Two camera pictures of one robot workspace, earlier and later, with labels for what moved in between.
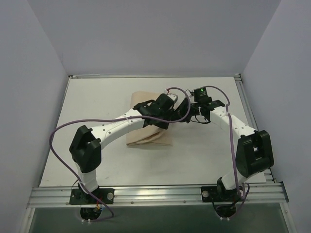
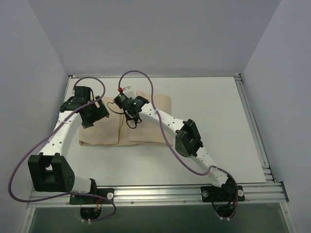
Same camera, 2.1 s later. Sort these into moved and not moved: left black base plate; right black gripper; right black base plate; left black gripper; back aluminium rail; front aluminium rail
Moved: right black gripper; left black gripper
Not moved: right black base plate; front aluminium rail; back aluminium rail; left black base plate
